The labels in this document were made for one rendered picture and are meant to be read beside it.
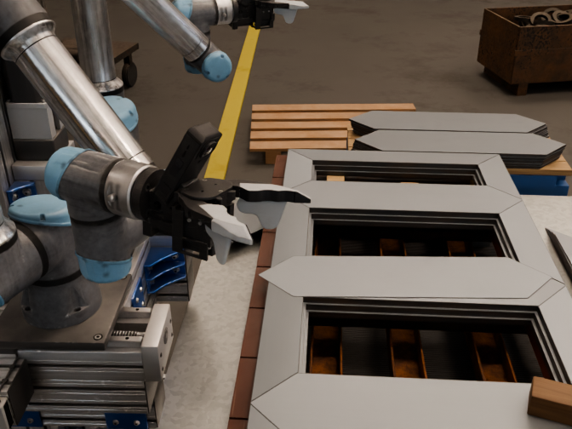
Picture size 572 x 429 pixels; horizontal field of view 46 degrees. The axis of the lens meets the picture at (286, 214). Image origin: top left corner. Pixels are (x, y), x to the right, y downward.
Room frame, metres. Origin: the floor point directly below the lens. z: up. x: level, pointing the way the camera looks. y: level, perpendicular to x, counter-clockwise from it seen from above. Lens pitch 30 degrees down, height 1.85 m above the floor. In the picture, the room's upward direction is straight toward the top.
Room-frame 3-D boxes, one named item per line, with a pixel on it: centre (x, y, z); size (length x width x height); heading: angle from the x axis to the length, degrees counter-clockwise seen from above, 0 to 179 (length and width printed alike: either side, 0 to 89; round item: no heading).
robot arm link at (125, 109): (1.56, 0.43, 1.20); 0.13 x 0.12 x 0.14; 24
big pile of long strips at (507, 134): (2.39, -0.64, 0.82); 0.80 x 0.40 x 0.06; 86
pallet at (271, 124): (4.28, -0.35, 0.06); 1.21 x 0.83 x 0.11; 89
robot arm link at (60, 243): (1.05, 0.44, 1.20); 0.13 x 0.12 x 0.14; 153
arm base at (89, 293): (1.06, 0.44, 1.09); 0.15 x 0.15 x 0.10
